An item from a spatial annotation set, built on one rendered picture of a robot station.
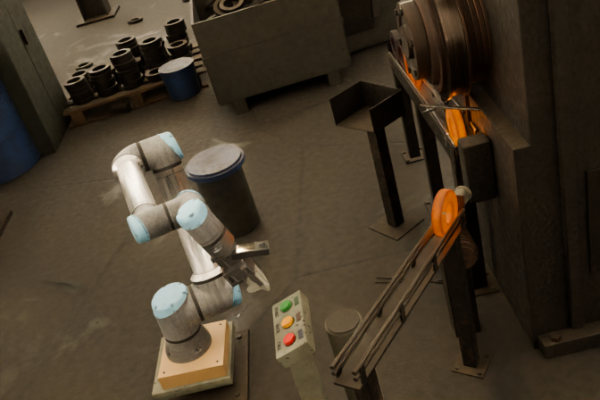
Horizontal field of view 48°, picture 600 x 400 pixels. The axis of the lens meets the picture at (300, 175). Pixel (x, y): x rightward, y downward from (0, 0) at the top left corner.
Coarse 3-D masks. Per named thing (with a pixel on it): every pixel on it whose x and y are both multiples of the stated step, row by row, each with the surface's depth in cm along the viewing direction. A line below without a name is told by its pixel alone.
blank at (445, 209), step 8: (440, 192) 214; (448, 192) 214; (440, 200) 211; (448, 200) 215; (456, 200) 221; (432, 208) 212; (440, 208) 210; (448, 208) 220; (456, 208) 221; (432, 216) 211; (440, 216) 210; (448, 216) 220; (432, 224) 212; (440, 224) 211; (448, 224) 216; (440, 232) 213
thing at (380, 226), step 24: (336, 96) 311; (360, 96) 320; (384, 96) 310; (336, 120) 314; (360, 120) 311; (384, 120) 297; (384, 144) 313; (384, 168) 317; (384, 192) 326; (384, 216) 344; (408, 216) 339
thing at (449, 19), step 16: (432, 0) 218; (448, 0) 216; (448, 16) 215; (448, 32) 215; (448, 48) 216; (464, 48) 217; (448, 64) 220; (464, 64) 220; (448, 80) 226; (464, 80) 226; (448, 96) 234
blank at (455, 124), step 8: (448, 112) 255; (456, 112) 250; (448, 120) 258; (456, 120) 249; (448, 128) 263; (456, 128) 249; (464, 128) 249; (456, 136) 252; (464, 136) 250; (456, 144) 256
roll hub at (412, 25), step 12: (408, 0) 232; (408, 12) 226; (408, 24) 225; (420, 24) 224; (408, 36) 232; (420, 36) 224; (408, 48) 233; (420, 48) 225; (408, 60) 247; (420, 60) 227; (420, 72) 231
